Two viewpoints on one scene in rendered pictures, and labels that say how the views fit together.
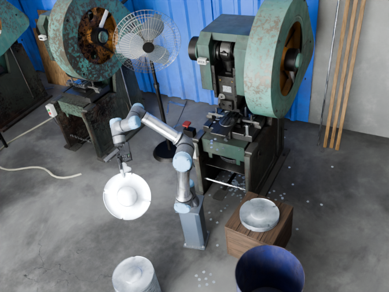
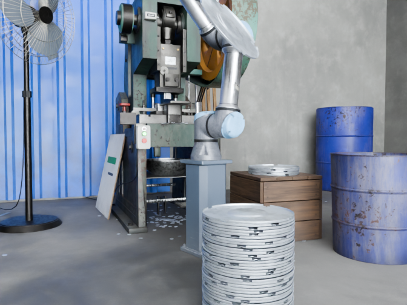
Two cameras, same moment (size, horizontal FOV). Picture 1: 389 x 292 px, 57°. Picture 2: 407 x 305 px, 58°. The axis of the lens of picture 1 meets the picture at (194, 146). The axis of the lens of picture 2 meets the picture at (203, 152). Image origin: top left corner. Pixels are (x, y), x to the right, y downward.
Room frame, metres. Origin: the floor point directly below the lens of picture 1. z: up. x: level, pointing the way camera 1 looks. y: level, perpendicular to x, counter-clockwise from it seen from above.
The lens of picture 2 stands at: (0.93, 1.61, 0.55)
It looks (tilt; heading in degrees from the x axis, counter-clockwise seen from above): 2 degrees down; 303
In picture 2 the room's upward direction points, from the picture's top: straight up
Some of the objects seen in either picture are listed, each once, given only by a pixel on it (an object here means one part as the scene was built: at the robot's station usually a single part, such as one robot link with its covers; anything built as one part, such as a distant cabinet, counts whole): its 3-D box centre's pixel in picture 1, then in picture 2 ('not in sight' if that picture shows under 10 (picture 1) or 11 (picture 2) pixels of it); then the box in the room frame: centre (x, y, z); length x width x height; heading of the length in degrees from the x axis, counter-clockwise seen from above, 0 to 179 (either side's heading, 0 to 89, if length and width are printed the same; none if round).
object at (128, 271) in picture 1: (132, 274); (247, 212); (1.45, 0.56, 0.32); 0.29 x 0.29 x 0.01
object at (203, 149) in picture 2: (189, 199); (206, 149); (1.90, 0.10, 0.50); 0.15 x 0.15 x 0.10
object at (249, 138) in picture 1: (234, 123); (166, 120); (2.51, -0.37, 0.68); 0.45 x 0.30 x 0.06; 55
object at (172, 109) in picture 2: (224, 131); (174, 112); (2.37, -0.27, 0.72); 0.25 x 0.14 x 0.14; 145
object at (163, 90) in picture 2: (232, 105); (166, 92); (2.52, -0.37, 0.86); 0.20 x 0.16 x 0.05; 55
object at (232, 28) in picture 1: (240, 99); (161, 100); (2.63, -0.45, 0.83); 0.79 x 0.43 x 1.34; 145
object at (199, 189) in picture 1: (216, 129); (124, 153); (2.78, -0.23, 0.45); 0.92 x 0.12 x 0.90; 145
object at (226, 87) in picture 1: (229, 89); (168, 66); (2.48, -0.34, 1.04); 0.17 x 0.15 x 0.30; 145
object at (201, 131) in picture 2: (186, 188); (206, 125); (1.89, 0.11, 0.62); 0.13 x 0.12 x 0.14; 165
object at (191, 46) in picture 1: (201, 50); (129, 22); (2.67, -0.17, 1.31); 0.22 x 0.12 x 0.22; 145
